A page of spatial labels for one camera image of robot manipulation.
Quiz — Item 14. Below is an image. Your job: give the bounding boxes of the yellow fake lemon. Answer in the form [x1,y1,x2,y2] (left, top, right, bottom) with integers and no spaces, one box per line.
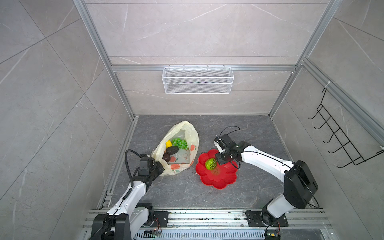
[166,141,173,148]

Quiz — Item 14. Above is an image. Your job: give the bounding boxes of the white wire mesh basket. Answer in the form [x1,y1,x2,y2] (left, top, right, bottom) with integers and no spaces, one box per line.
[162,67,235,95]

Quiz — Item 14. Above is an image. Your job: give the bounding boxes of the dark brown fake fruit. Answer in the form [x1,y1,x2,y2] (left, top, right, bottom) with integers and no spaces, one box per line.
[162,153,171,163]

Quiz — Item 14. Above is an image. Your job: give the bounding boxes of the black wire hook rack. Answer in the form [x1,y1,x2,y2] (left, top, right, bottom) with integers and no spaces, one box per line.
[308,88,384,169]

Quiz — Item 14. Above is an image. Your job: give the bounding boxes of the green fake grapes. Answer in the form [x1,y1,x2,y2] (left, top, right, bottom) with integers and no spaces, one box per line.
[171,138,189,150]

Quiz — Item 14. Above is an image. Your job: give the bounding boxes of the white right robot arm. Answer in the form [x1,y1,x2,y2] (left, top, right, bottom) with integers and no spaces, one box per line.
[214,134,319,226]

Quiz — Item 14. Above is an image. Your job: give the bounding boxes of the red flower-shaped plastic bowl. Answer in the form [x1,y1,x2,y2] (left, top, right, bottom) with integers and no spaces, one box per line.
[196,150,238,190]

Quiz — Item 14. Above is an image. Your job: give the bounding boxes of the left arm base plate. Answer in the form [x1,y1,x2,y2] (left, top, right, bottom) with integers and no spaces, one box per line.
[151,211,170,229]

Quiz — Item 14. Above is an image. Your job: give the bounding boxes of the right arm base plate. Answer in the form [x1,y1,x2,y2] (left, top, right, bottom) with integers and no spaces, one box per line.
[245,210,289,227]

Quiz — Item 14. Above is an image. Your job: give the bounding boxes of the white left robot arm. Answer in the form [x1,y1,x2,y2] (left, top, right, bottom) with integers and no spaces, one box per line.
[89,155,164,240]

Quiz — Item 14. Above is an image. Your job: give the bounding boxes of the green spotted fake fruit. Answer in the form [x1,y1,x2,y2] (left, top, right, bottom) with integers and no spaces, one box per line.
[205,158,217,171]

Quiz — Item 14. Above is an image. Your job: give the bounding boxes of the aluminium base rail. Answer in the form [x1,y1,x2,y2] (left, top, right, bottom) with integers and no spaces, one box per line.
[80,209,334,240]

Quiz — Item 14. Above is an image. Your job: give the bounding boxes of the dark fake avocado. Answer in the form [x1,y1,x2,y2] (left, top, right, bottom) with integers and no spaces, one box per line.
[166,146,179,156]

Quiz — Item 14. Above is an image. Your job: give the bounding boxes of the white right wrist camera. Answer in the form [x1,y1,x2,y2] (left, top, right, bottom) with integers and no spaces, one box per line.
[214,140,225,154]

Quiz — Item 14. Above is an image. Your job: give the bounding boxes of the cream plastic shopping bag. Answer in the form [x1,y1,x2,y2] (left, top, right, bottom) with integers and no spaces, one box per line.
[152,121,199,176]

